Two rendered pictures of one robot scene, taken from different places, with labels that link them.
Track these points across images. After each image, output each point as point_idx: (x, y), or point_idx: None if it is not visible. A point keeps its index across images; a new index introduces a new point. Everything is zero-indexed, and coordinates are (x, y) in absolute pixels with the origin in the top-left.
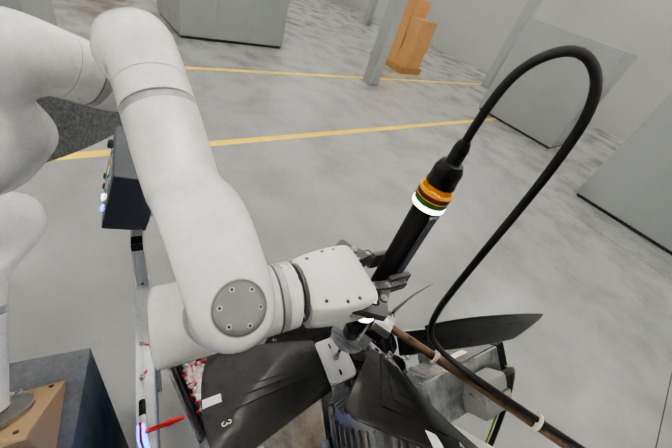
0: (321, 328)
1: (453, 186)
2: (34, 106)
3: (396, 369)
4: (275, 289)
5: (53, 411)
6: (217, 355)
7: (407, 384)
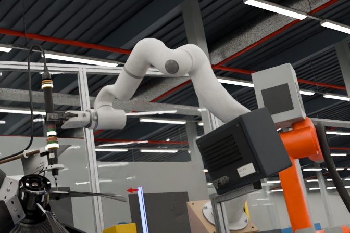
0: (55, 220)
1: (45, 79)
2: (193, 76)
3: (34, 173)
4: None
5: (199, 227)
6: (121, 199)
7: (37, 165)
